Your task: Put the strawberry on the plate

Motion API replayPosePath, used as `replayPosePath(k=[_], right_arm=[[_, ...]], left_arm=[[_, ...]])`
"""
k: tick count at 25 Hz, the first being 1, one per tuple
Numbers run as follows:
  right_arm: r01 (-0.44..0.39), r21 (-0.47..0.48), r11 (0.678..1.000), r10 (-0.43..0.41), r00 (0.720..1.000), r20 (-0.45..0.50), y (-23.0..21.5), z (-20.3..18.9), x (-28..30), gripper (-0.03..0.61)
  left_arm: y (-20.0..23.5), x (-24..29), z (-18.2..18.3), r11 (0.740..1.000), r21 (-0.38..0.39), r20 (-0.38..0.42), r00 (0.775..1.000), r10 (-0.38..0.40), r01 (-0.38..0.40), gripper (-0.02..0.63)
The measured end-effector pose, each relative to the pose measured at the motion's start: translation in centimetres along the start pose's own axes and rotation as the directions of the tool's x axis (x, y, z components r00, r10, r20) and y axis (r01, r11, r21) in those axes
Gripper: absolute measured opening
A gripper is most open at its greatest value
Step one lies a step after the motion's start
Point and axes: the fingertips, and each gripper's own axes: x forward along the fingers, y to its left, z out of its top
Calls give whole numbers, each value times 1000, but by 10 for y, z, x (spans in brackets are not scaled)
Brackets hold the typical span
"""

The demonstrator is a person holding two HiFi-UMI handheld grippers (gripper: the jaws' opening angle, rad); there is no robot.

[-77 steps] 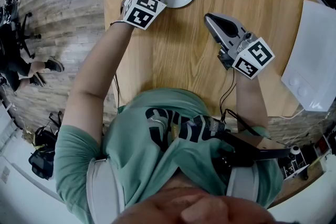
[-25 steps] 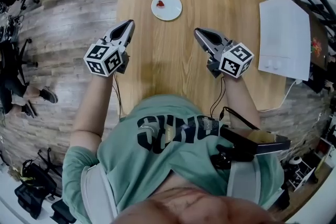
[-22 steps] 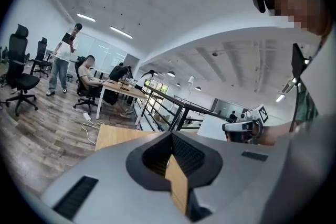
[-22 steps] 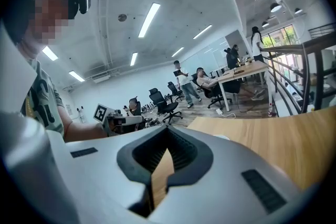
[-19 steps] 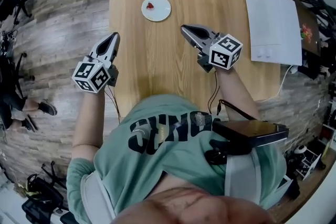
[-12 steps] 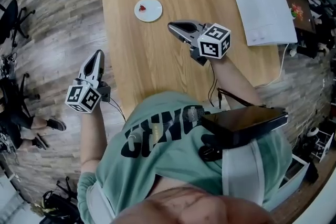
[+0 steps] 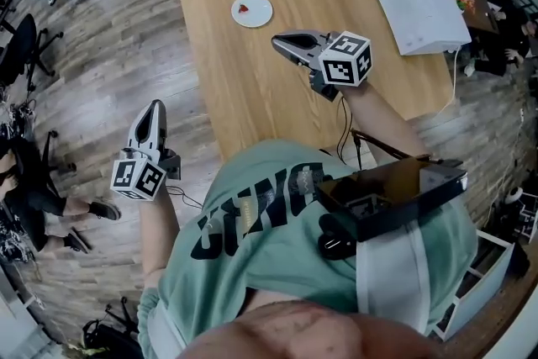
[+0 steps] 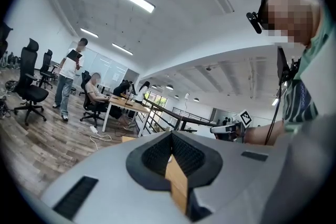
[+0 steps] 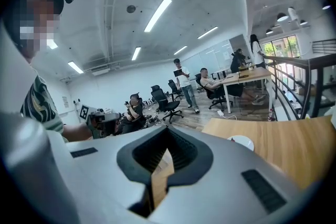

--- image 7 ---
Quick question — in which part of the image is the green printed t-shirt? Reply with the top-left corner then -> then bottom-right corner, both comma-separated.
136,138 -> 480,359

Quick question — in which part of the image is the black strap clip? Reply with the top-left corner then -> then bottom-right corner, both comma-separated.
317,213 -> 359,262

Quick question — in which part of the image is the white round plate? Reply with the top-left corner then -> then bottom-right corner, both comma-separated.
230,0 -> 274,29

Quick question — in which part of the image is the black office chair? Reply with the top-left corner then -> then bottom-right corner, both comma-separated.
0,13 -> 65,92
81,296 -> 142,359

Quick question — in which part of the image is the person's right forearm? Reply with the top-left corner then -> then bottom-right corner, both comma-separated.
340,80 -> 429,161

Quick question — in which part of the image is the white chest strap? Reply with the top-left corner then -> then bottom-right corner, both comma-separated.
355,218 -> 432,319

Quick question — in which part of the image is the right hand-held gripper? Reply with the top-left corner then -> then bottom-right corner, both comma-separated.
271,29 -> 373,103

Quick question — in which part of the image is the black chest-mounted box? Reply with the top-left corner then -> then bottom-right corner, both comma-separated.
314,156 -> 469,244

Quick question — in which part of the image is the person's chin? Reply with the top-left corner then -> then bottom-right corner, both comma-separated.
174,298 -> 445,359

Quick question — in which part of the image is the white shelf unit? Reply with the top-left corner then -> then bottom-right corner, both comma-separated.
431,230 -> 531,342

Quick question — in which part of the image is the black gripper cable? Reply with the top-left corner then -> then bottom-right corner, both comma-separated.
165,185 -> 206,210
335,95 -> 365,172

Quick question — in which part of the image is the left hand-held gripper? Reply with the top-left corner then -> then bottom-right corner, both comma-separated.
109,99 -> 182,202

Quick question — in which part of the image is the person's left forearm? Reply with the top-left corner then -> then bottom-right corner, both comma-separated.
137,185 -> 182,289

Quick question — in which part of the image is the white box cable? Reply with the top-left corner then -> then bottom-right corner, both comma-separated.
436,48 -> 460,111

